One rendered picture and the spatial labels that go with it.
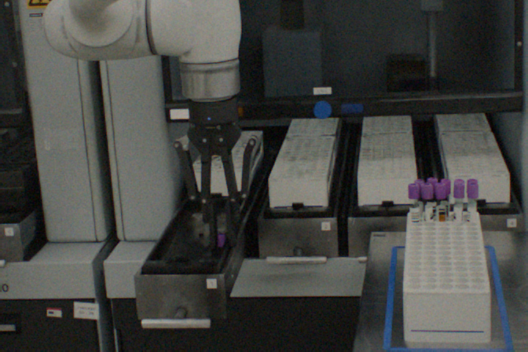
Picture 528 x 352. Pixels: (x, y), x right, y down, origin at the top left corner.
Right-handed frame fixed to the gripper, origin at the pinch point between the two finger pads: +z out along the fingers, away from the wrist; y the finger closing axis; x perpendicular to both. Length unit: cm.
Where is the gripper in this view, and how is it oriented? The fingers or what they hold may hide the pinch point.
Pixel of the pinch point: (221, 222)
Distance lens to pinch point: 158.1
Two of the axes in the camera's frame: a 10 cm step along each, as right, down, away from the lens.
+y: -9.9, 0.3, 1.3
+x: -1.2, 2.6, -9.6
